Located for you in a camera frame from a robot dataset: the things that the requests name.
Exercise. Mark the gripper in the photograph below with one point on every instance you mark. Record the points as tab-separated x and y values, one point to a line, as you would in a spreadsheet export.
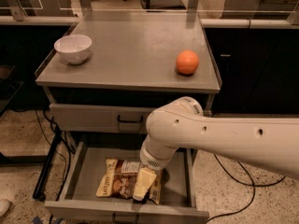
149	160

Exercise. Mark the brown chip bag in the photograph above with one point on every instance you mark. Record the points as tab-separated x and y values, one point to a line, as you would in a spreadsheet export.
120	178

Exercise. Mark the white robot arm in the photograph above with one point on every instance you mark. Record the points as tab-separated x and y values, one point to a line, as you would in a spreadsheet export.
270	144

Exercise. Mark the open grey middle drawer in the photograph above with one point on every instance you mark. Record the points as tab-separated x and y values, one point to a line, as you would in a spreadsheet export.
79	201

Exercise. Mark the closed grey upper drawer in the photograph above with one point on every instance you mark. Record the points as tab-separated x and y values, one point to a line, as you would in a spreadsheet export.
100	118

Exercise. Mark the grey drawer cabinet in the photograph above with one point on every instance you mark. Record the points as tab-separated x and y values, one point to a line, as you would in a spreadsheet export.
133	63

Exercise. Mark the black table leg base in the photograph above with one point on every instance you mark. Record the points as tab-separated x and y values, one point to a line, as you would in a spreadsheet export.
43	177

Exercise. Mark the white shoe tip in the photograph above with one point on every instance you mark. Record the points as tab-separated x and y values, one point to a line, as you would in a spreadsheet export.
4	206

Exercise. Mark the orange fruit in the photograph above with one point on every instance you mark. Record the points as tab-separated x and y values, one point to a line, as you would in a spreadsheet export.
187	62

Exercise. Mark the white ceramic bowl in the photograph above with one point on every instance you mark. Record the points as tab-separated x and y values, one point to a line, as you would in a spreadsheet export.
74	49

